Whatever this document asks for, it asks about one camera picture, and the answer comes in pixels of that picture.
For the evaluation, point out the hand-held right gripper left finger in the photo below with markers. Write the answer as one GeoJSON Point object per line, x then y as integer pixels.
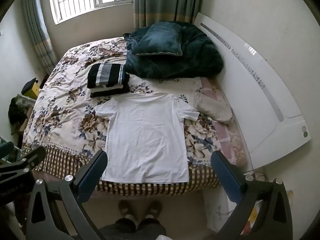
{"type": "Point", "coordinates": [92, 180]}

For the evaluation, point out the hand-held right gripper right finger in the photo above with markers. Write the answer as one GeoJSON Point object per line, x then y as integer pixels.
{"type": "Point", "coordinates": [225, 177]}

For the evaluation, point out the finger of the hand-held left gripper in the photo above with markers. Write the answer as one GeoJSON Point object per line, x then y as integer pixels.
{"type": "Point", "coordinates": [6, 148]}
{"type": "Point", "coordinates": [32, 158]}

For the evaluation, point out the white t-shirt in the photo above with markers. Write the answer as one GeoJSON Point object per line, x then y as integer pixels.
{"type": "Point", "coordinates": [146, 137]}

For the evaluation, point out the dark cloth pile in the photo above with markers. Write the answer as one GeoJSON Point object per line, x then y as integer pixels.
{"type": "Point", "coordinates": [17, 115]}

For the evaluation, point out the pink checked bed sheet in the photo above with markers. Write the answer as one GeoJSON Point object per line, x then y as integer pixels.
{"type": "Point", "coordinates": [231, 140]}

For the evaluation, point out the brown slipper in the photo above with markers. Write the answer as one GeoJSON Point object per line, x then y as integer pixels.
{"type": "Point", "coordinates": [153, 208]}
{"type": "Point", "coordinates": [126, 208]}

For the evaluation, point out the floral bed blanket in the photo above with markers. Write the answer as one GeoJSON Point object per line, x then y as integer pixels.
{"type": "Point", "coordinates": [67, 110]}

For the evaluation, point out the yellow stool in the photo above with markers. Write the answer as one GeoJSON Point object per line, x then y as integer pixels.
{"type": "Point", "coordinates": [31, 88]}

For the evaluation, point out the person's dark grey pants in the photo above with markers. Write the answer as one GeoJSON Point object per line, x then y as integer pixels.
{"type": "Point", "coordinates": [135, 231]}

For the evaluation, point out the beige pillow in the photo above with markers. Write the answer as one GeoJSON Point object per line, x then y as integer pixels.
{"type": "Point", "coordinates": [215, 107]}

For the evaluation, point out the white bed headboard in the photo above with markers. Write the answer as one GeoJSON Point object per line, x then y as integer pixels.
{"type": "Point", "coordinates": [262, 97]}

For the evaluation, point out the navy striped folded garment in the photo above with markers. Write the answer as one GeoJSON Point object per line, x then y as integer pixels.
{"type": "Point", "coordinates": [106, 75]}

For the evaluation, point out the green striped curtain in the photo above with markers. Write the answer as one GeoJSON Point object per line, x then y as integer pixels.
{"type": "Point", "coordinates": [37, 30]}
{"type": "Point", "coordinates": [167, 2]}

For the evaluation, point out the dark green blanket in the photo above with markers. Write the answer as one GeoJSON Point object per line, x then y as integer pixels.
{"type": "Point", "coordinates": [195, 57]}

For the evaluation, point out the dark green pillow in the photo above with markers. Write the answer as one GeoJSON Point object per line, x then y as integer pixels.
{"type": "Point", "coordinates": [157, 40]}

